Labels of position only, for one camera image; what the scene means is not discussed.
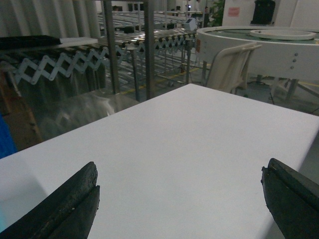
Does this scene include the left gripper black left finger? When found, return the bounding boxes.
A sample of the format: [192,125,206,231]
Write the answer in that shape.
[0,162,100,239]

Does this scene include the white foam board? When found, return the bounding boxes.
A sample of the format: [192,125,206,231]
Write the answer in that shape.
[58,37,98,47]

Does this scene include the white round conveyor table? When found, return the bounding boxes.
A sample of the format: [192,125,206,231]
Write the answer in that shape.
[195,24,319,105]

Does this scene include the lower right blue crate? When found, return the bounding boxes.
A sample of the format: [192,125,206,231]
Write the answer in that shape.
[0,115,17,158]

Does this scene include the metal frame posts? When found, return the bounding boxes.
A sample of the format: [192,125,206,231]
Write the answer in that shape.
[102,0,157,100]

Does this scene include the black tray on conveyor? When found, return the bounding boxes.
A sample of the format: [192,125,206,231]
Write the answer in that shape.
[0,35,61,50]

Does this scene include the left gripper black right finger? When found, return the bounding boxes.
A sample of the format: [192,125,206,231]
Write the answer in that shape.
[261,158,319,239]

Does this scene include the expandable roller conveyor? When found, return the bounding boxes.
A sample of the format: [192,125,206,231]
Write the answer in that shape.
[0,29,196,85]

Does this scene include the white chair with cloth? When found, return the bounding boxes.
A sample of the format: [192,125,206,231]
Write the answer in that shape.
[205,42,262,94]

